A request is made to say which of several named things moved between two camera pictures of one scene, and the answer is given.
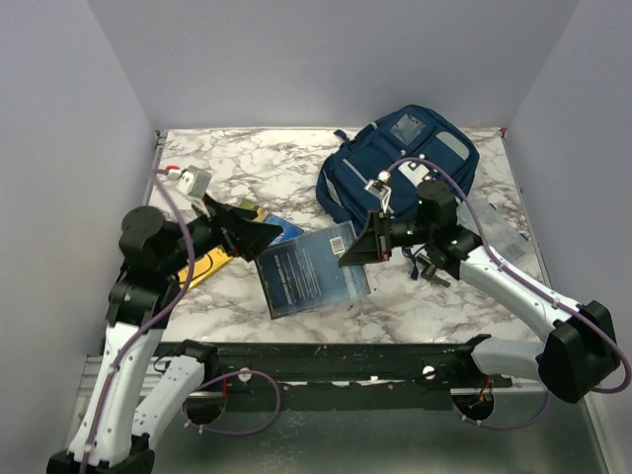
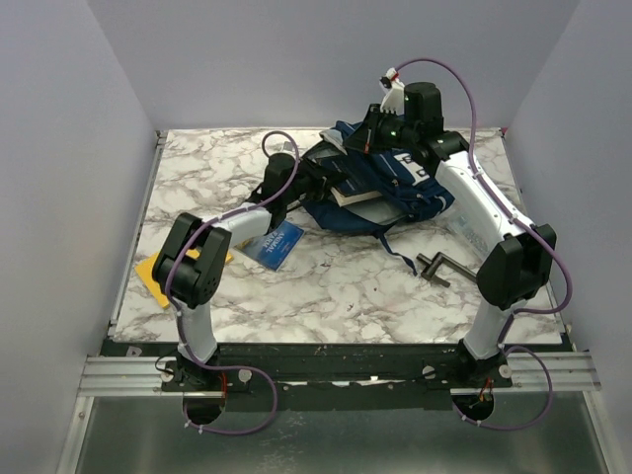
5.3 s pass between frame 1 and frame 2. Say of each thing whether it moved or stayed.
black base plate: stayed
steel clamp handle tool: stayed
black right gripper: moved
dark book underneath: moved
